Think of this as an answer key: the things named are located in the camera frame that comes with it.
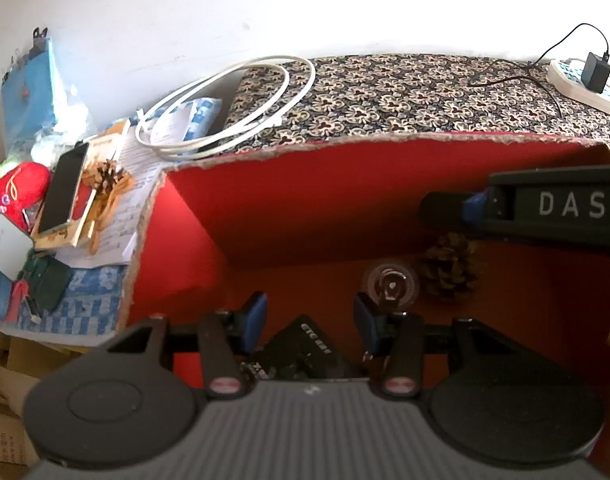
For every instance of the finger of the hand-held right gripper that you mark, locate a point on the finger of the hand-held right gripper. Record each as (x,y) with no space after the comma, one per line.
(472,207)

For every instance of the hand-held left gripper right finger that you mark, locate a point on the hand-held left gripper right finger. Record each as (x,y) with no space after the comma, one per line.
(365,325)

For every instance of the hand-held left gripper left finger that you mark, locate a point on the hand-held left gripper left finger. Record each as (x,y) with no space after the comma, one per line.
(255,320)

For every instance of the black packet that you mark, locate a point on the black packet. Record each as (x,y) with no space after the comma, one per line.
(305,350)

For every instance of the brown pine cone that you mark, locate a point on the brown pine cone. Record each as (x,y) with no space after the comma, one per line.
(447,270)

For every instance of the red cardboard box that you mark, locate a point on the red cardboard box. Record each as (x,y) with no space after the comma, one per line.
(310,200)

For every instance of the white power strip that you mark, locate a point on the white power strip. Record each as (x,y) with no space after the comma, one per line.
(570,85)

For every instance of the floral patterned cloth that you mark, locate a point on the floral patterned cloth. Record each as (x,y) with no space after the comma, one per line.
(410,95)

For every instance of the black power adapter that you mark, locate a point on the black power adapter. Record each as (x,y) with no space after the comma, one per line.
(595,72)

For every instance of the blue checkered cloth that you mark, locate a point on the blue checkered cloth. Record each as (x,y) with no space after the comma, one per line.
(90,300)

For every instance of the printed paper sheets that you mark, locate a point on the printed paper sheets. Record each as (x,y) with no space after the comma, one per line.
(120,220)

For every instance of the colourful book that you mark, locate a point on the colourful book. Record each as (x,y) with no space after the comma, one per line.
(80,232)

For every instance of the pine cone ribbon ornament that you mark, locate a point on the pine cone ribbon ornament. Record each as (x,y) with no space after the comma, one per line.
(107,175)

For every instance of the blue white packet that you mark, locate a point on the blue white packet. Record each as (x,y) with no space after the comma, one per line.
(205,115)

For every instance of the dark green object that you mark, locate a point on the dark green object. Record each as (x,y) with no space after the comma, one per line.
(47,280)

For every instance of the black smartphone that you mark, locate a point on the black smartphone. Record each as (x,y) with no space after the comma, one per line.
(62,190)

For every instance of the small red object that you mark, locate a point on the small red object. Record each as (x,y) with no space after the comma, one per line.
(17,300)

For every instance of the brown cardboard boxes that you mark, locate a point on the brown cardboard boxes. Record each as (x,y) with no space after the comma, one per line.
(10,385)

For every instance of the white square card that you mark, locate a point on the white square card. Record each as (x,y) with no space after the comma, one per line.
(5,245)

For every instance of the red plush pouch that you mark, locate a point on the red plush pouch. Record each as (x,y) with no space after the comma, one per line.
(15,185)

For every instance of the blue box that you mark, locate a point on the blue box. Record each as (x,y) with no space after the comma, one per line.
(35,90)

